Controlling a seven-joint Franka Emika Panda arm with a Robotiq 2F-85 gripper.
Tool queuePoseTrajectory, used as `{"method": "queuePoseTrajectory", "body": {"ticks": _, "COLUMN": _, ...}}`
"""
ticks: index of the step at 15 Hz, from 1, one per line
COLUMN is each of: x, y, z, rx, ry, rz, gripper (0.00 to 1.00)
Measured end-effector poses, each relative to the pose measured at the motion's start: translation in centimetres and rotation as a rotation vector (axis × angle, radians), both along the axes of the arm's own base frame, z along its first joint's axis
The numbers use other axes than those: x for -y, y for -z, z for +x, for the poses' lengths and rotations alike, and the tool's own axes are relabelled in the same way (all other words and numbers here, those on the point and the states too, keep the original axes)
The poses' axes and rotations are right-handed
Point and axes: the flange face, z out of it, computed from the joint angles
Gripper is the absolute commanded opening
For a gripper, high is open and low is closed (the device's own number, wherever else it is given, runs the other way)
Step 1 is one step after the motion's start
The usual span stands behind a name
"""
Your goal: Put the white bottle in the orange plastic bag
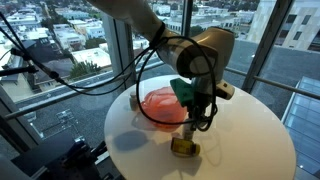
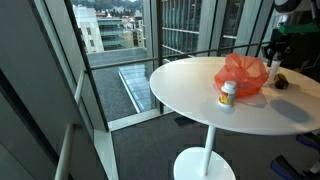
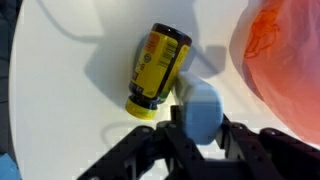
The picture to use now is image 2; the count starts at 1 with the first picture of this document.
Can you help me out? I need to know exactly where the white round pedestal table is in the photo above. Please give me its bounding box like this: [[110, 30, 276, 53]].
[[149, 56, 320, 180]]

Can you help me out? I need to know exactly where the tall white plastic bottle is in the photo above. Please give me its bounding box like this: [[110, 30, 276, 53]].
[[267, 53, 281, 85]]

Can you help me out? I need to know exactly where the dark window mullion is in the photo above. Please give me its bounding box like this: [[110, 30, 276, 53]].
[[155, 0, 166, 115]]

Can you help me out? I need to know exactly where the blue black cart foot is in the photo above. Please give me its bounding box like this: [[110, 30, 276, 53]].
[[269, 154, 320, 180], [295, 132, 320, 152]]

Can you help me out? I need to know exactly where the amber bottle with yellow cap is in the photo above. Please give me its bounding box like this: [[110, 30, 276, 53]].
[[273, 73, 290, 90]]

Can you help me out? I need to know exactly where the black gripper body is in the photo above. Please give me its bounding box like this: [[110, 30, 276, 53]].
[[269, 28, 292, 52]]

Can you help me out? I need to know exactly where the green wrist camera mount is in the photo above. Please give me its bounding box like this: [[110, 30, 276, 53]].
[[278, 22, 320, 35]]

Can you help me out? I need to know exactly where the white-capped pill bottle yellow label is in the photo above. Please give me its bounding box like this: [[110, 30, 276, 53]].
[[218, 80, 238, 108]]

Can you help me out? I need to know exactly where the orange plastic bag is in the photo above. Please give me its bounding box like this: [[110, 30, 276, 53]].
[[214, 53, 270, 99]]

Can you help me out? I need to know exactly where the metal window handrail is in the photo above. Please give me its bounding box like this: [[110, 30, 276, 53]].
[[54, 69, 86, 180], [89, 39, 274, 71]]

